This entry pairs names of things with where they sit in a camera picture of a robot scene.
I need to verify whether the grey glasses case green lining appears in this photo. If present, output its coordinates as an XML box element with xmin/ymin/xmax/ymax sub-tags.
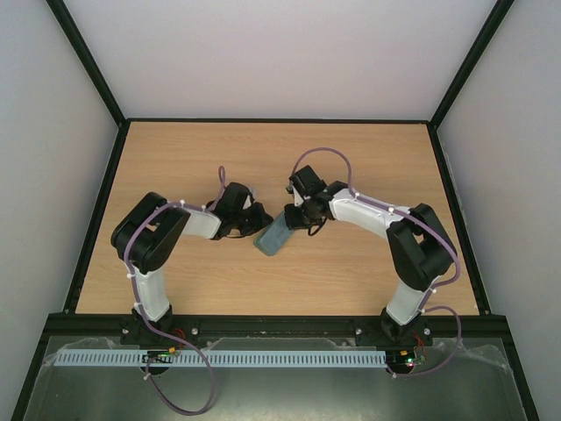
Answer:
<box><xmin>253</xmin><ymin>211</ymin><xmax>293</xmax><ymax>257</ymax></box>

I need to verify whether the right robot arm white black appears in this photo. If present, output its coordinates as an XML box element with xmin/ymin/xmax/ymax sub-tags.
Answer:
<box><xmin>284</xmin><ymin>166</ymin><xmax>458</xmax><ymax>344</ymax></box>

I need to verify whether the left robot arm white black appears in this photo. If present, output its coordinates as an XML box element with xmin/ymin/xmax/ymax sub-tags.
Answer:
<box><xmin>110</xmin><ymin>182</ymin><xmax>273</xmax><ymax>346</ymax></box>

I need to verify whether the left controller board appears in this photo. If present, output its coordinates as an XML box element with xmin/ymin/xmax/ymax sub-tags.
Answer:
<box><xmin>139</xmin><ymin>347</ymin><xmax>182</xmax><ymax>364</ymax></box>

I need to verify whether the controller board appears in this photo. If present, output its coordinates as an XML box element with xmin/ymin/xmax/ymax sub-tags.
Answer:
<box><xmin>386</xmin><ymin>348</ymin><xmax>428</xmax><ymax>368</ymax></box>
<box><xmin>139</xmin><ymin>347</ymin><xmax>182</xmax><ymax>364</ymax></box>

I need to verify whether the right controller board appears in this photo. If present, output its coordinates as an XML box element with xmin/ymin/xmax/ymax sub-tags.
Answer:
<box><xmin>386</xmin><ymin>348</ymin><xmax>428</xmax><ymax>368</ymax></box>

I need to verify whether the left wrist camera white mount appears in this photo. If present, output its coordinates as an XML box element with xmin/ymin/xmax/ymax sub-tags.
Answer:
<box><xmin>243</xmin><ymin>188</ymin><xmax>255</xmax><ymax>210</ymax></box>

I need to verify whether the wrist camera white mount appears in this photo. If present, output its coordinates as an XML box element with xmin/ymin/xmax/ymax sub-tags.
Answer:
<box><xmin>243</xmin><ymin>188</ymin><xmax>255</xmax><ymax>210</ymax></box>
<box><xmin>286</xmin><ymin>180</ymin><xmax>304</xmax><ymax>207</ymax></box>

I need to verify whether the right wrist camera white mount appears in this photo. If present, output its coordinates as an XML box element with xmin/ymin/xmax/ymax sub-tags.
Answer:
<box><xmin>286</xmin><ymin>180</ymin><xmax>304</xmax><ymax>207</ymax></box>

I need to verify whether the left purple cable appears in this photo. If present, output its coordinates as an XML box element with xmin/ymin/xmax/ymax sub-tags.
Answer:
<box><xmin>123</xmin><ymin>165</ymin><xmax>217</xmax><ymax>414</ymax></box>

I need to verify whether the purple cable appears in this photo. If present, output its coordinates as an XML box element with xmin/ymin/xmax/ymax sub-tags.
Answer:
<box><xmin>291</xmin><ymin>146</ymin><xmax>463</xmax><ymax>381</ymax></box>
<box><xmin>123</xmin><ymin>165</ymin><xmax>217</xmax><ymax>414</ymax></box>

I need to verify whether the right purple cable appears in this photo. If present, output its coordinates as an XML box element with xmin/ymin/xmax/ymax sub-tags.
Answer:
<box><xmin>291</xmin><ymin>146</ymin><xmax>463</xmax><ymax>381</ymax></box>

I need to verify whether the light blue slotted cable duct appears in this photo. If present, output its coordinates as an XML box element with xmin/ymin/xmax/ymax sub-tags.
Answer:
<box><xmin>53</xmin><ymin>349</ymin><xmax>387</xmax><ymax>368</ymax></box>

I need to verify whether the black aluminium frame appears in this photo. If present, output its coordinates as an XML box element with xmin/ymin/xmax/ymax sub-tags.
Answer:
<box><xmin>12</xmin><ymin>1</ymin><xmax>538</xmax><ymax>420</ymax></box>

